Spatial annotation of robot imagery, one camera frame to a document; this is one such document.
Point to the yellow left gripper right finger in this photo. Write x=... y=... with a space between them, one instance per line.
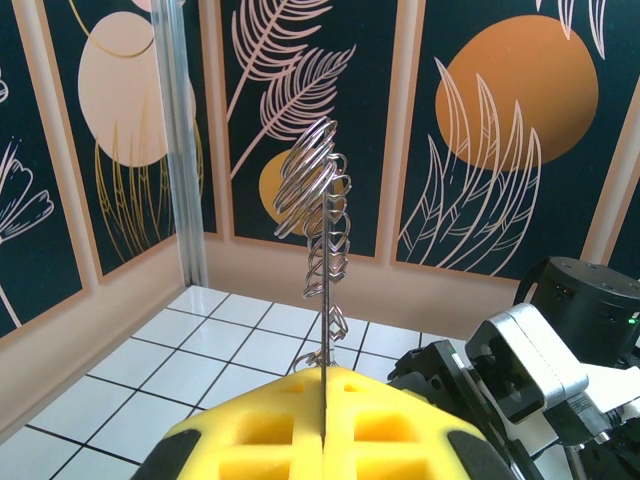
x=425 y=450

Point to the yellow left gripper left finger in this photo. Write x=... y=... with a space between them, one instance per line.
x=225 y=450

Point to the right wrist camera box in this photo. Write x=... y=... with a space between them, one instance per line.
x=525 y=360

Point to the aluminium corner post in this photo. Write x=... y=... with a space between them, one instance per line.
x=182 y=150

